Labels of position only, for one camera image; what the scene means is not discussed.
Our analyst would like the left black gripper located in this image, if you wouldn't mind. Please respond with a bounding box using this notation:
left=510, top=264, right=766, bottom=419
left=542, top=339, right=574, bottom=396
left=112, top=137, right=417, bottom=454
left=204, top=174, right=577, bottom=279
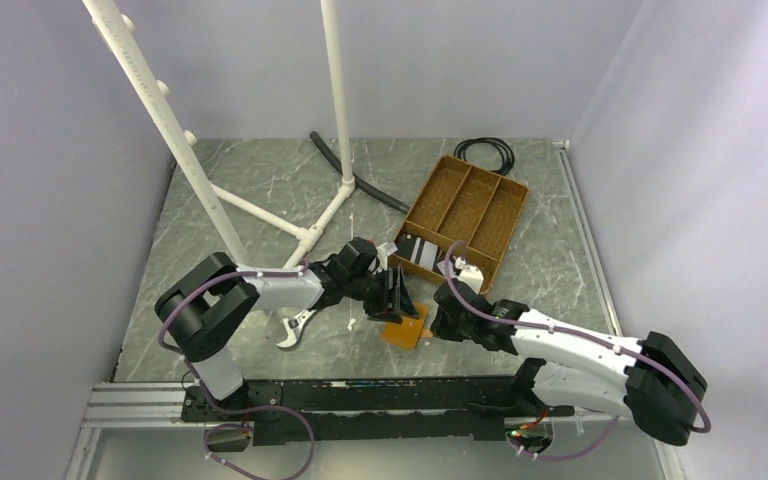
left=345, top=266, right=419, bottom=324

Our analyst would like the brown woven divided tray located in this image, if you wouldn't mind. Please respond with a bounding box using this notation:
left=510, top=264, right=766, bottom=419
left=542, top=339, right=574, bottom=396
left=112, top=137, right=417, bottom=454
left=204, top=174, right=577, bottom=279
left=390, top=156, right=529, bottom=294

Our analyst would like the black rubber hose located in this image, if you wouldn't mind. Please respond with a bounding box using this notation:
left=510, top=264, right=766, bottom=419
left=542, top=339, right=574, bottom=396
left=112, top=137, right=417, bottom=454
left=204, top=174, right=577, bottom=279
left=309, top=131, right=413, bottom=216

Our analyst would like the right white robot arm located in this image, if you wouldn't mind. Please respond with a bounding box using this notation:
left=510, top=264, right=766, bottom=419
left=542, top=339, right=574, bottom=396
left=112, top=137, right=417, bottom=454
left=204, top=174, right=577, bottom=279
left=432, top=281, right=710, bottom=446

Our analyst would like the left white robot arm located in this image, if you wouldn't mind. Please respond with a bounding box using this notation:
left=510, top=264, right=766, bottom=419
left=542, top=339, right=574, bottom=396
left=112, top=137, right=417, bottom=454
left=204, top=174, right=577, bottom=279
left=154, top=237, right=420, bottom=420

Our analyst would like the black vip card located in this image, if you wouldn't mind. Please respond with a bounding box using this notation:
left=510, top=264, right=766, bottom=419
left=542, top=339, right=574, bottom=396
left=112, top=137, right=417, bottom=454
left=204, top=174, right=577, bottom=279
left=418, top=240, right=440, bottom=271
left=395, top=233, right=424, bottom=265

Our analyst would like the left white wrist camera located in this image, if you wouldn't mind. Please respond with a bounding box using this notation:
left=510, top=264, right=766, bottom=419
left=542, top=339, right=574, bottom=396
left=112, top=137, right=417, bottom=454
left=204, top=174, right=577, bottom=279
left=376, top=242, right=398, bottom=269

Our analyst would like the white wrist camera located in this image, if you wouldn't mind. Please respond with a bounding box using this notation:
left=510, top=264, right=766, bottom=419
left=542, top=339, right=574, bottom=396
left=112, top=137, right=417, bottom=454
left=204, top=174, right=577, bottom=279
left=456, top=264, right=484, bottom=293
left=376, top=242, right=398, bottom=269

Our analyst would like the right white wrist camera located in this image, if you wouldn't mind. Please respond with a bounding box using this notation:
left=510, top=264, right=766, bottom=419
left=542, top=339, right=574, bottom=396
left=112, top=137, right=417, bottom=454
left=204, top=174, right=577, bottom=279
left=456, top=264, right=484, bottom=293

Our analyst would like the red handled adjustable wrench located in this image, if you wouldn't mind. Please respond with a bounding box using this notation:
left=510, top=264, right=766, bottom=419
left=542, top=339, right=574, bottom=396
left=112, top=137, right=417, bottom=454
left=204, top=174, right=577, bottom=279
left=276, top=309, right=320, bottom=350

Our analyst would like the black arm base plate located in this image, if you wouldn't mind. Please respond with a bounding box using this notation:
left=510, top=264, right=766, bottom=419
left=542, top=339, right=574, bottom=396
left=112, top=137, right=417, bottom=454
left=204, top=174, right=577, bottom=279
left=180, top=361, right=574, bottom=446

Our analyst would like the coiled black cable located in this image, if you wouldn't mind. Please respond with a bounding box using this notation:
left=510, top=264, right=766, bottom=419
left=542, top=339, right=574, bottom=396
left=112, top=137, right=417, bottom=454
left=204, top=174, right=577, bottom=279
left=453, top=137, right=516, bottom=176

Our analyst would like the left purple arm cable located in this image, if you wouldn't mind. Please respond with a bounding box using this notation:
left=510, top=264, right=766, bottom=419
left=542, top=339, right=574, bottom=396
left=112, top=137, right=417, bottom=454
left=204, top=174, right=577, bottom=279
left=157, top=258, right=319, bottom=480

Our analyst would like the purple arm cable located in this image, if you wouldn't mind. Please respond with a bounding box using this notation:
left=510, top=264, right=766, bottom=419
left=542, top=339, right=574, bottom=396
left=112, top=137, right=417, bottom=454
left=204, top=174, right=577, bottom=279
left=442, top=239, right=713, bottom=464
left=157, top=258, right=319, bottom=480

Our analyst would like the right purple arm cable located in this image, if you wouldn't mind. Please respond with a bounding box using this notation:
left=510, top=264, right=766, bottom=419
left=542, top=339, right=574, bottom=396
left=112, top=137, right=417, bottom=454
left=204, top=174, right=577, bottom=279
left=442, top=239, right=713, bottom=464

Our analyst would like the aluminium extrusion rail frame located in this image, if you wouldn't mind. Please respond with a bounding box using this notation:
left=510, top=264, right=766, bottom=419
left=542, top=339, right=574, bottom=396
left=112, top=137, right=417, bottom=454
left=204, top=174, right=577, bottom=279
left=65, top=139, right=687, bottom=480

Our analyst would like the white PVC pipe frame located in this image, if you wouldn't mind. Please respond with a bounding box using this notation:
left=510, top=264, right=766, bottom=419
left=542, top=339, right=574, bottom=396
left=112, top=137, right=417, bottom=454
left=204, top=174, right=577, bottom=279
left=83, top=0, right=359, bottom=267

